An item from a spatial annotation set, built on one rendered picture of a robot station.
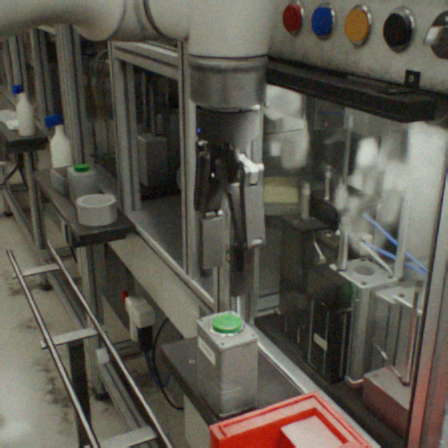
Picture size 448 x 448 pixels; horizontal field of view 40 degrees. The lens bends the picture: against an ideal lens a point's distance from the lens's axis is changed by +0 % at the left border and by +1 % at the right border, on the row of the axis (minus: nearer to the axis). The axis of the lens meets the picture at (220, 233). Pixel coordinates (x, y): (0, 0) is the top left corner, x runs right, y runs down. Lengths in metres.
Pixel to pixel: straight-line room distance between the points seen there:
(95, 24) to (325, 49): 0.26
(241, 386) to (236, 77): 0.41
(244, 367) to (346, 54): 0.42
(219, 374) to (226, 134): 0.32
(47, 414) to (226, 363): 1.63
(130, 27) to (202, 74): 0.11
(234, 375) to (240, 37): 0.43
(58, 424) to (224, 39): 1.86
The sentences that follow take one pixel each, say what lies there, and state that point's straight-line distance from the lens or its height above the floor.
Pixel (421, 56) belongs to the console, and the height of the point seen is 1.40.
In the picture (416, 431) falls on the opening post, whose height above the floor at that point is 1.00.
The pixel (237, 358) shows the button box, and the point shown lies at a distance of 0.83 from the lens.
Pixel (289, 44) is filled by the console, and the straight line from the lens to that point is 0.79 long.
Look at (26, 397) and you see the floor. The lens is 2.51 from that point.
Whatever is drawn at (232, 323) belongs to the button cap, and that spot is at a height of 1.04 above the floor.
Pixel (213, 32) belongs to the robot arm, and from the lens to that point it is 0.68.
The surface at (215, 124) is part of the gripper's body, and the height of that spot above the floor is 1.31.
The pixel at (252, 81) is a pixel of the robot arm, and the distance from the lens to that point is 0.70.
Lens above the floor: 1.47
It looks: 23 degrees down
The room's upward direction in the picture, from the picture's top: straight up
